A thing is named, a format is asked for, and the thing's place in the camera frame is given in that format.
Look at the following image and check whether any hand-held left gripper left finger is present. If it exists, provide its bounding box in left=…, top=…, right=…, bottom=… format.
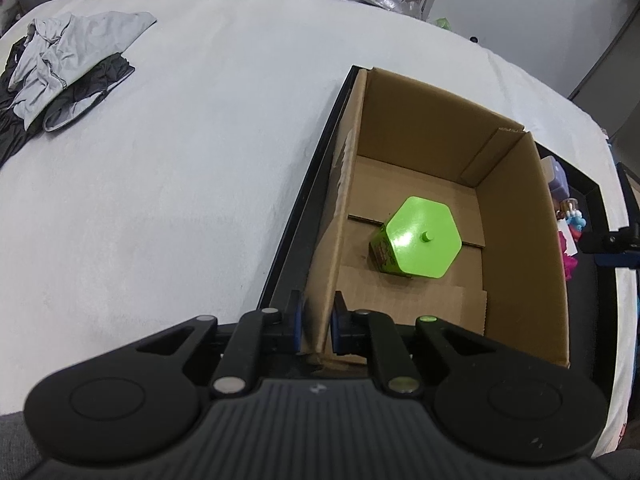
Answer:
left=134, top=290, right=306, bottom=401

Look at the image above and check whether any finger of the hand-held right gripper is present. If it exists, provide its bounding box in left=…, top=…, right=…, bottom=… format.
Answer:
left=580, top=226, right=640, bottom=270

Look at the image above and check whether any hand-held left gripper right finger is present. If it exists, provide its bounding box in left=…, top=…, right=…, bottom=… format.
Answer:
left=331, top=290, right=507, bottom=397

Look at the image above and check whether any brown-haired doll figure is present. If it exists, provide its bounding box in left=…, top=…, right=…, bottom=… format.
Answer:
left=556, top=199, right=590, bottom=281

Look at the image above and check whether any brown cardboard box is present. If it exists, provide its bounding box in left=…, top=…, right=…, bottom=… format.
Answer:
left=306, top=67, right=571, bottom=368

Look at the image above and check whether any black tray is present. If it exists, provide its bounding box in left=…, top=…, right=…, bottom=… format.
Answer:
left=259, top=64, right=617, bottom=401

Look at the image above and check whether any purple block toy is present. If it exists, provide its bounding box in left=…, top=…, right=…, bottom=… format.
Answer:
left=542, top=156, right=571, bottom=206

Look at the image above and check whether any green hexagonal box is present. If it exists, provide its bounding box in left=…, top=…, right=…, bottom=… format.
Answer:
left=368, top=196, right=462, bottom=281

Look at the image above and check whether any white bed sheet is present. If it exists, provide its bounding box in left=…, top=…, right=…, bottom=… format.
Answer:
left=0, top=0, right=640, bottom=461

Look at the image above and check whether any dark grey panel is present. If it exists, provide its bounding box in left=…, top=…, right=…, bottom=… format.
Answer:
left=567, top=0, right=640, bottom=103

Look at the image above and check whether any black garment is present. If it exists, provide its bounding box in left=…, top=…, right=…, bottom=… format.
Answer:
left=0, top=35, right=137, bottom=168

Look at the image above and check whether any grey garment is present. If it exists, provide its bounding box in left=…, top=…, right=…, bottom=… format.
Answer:
left=9, top=11, right=158, bottom=132

